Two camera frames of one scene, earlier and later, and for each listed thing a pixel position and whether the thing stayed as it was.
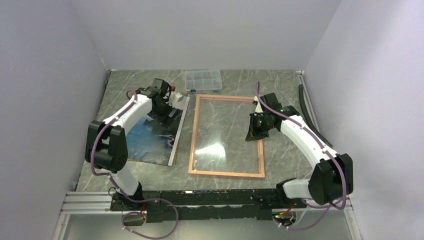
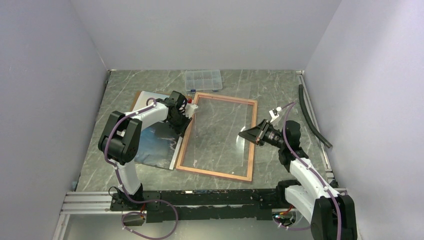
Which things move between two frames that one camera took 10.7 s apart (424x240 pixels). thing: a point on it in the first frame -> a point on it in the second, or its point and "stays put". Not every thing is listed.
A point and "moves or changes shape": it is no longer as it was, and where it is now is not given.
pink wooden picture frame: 208,173 moves or changes shape
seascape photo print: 148,143 stays put
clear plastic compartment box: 203,80 stays put
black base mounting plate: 205,205 stays put
